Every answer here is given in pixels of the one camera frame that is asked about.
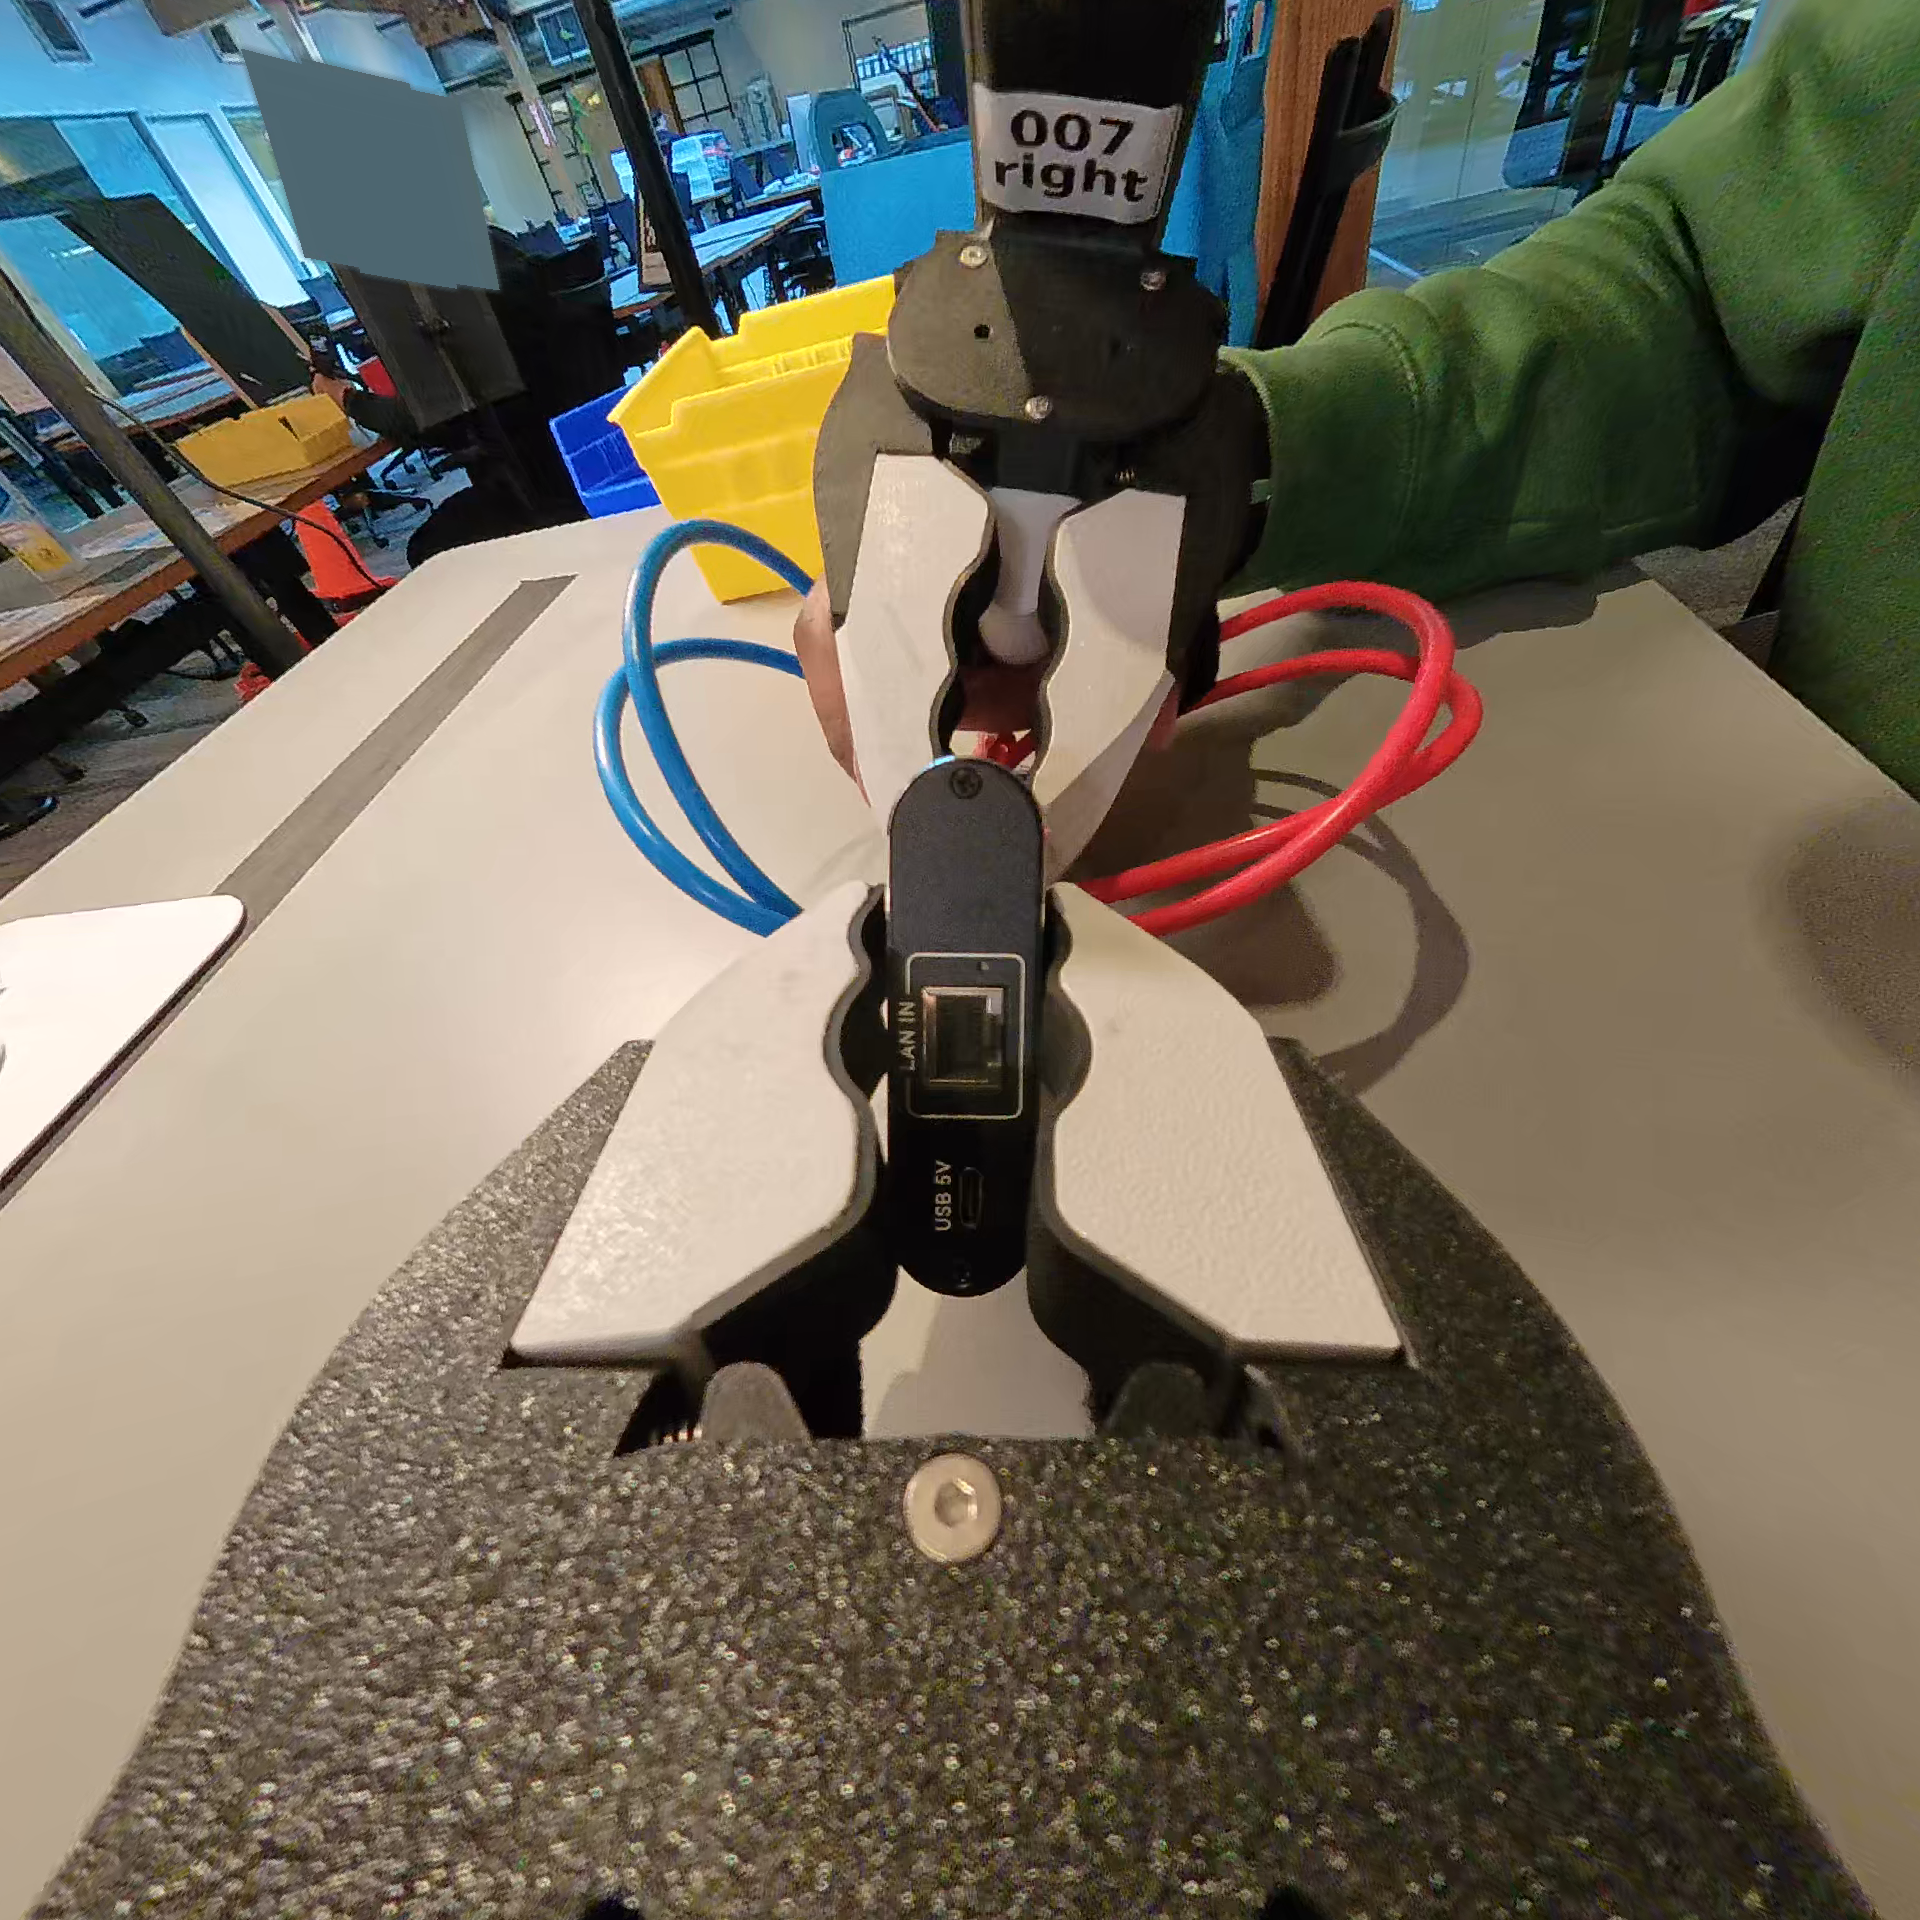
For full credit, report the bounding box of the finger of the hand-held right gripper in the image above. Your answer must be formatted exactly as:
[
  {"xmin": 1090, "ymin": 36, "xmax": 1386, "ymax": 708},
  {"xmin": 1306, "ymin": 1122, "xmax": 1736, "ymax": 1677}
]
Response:
[
  {"xmin": 832, "ymin": 450, "xmax": 998, "ymax": 819},
  {"xmin": 1034, "ymin": 487, "xmax": 1192, "ymax": 886}
]

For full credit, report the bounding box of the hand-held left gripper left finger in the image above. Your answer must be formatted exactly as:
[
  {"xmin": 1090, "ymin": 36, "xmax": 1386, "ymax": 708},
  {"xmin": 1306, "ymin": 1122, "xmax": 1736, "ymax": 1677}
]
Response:
[{"xmin": 510, "ymin": 883, "xmax": 894, "ymax": 1432}]

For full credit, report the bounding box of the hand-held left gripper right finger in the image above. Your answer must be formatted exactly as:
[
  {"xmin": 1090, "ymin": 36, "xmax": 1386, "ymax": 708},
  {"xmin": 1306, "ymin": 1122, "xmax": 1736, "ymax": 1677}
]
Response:
[{"xmin": 1025, "ymin": 883, "xmax": 1407, "ymax": 1432}]

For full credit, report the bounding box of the red ethernet cable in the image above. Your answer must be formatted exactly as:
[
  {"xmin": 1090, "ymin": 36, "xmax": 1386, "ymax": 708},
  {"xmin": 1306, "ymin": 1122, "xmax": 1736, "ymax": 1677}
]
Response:
[{"xmin": 975, "ymin": 586, "xmax": 1488, "ymax": 939}]

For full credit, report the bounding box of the yellow plastic bin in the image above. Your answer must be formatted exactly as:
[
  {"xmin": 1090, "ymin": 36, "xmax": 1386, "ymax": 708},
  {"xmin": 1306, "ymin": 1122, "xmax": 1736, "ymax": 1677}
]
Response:
[{"xmin": 608, "ymin": 276, "xmax": 903, "ymax": 605}]

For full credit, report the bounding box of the black ethernet switch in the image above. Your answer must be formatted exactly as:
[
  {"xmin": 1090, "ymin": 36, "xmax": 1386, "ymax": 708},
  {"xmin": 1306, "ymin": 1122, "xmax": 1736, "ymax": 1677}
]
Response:
[{"xmin": 884, "ymin": 757, "xmax": 1044, "ymax": 1299}]

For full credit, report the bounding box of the blue ethernet cable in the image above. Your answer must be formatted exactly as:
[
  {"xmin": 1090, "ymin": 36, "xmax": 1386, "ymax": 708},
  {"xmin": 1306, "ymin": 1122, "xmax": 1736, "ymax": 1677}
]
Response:
[{"xmin": 592, "ymin": 516, "xmax": 887, "ymax": 932}]

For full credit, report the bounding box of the person's right hand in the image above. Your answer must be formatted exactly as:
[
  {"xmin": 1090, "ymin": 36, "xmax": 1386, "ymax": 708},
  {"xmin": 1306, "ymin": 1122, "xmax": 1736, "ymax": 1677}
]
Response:
[{"xmin": 791, "ymin": 576, "xmax": 876, "ymax": 797}]

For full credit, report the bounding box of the blue plastic bin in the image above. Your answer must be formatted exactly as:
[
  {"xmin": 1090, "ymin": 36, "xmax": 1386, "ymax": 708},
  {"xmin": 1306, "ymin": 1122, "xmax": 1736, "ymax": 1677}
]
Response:
[{"xmin": 546, "ymin": 387, "xmax": 662, "ymax": 519}]

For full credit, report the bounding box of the black pole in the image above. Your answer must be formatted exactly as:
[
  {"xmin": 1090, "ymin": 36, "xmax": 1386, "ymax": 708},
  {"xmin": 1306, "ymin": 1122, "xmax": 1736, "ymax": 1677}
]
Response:
[
  {"xmin": 575, "ymin": 0, "xmax": 721, "ymax": 338},
  {"xmin": 0, "ymin": 263, "xmax": 308, "ymax": 676}
]

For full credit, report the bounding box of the computer monitor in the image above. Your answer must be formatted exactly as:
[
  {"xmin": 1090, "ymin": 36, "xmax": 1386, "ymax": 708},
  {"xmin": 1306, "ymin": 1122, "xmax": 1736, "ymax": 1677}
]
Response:
[{"xmin": 336, "ymin": 269, "xmax": 527, "ymax": 437}]

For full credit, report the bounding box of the orange traffic cone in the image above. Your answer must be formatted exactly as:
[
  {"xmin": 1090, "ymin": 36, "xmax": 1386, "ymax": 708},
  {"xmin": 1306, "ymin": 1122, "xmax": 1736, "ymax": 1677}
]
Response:
[{"xmin": 293, "ymin": 503, "xmax": 400, "ymax": 600}]

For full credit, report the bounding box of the instruction board on white stand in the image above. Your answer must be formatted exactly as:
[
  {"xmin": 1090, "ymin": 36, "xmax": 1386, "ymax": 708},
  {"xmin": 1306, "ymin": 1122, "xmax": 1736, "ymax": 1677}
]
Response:
[{"xmin": 0, "ymin": 896, "xmax": 246, "ymax": 1186}]

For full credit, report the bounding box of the small yellow bin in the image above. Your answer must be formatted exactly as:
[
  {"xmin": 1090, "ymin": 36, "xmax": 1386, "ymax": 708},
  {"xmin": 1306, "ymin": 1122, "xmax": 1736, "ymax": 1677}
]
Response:
[{"xmin": 175, "ymin": 392, "xmax": 353, "ymax": 484}]

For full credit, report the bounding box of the green hoodie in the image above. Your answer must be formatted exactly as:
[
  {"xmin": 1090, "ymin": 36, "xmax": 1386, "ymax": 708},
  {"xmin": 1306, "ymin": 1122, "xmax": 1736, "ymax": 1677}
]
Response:
[{"xmin": 1767, "ymin": 285, "xmax": 1920, "ymax": 797}]

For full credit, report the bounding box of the wooden post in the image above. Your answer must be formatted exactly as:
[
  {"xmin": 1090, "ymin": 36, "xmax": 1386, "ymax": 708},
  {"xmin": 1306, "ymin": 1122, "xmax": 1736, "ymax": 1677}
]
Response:
[{"xmin": 1252, "ymin": 0, "xmax": 1402, "ymax": 347}]

